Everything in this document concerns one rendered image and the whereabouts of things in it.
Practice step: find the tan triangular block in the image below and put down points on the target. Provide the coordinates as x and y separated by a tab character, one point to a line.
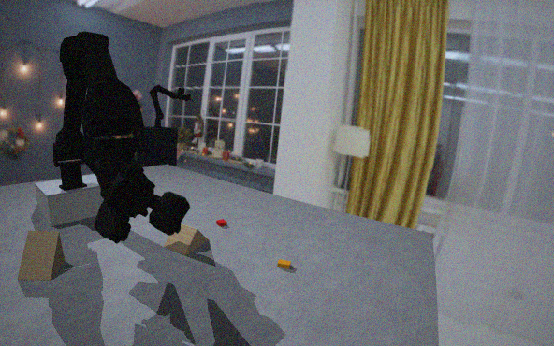
42	256
186	241

